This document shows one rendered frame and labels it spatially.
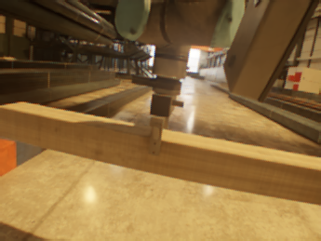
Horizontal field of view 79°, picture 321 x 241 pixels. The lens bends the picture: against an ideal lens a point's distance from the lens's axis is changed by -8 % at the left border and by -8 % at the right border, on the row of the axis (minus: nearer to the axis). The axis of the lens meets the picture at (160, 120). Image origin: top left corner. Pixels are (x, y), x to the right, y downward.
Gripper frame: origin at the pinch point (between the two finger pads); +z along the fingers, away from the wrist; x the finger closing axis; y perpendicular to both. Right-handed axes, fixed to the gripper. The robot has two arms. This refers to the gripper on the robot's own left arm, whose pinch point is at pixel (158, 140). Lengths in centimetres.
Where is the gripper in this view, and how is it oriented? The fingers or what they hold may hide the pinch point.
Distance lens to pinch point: 58.4
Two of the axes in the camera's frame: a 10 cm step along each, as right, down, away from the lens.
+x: 1.7, -2.1, 9.6
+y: 9.7, 1.8, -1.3
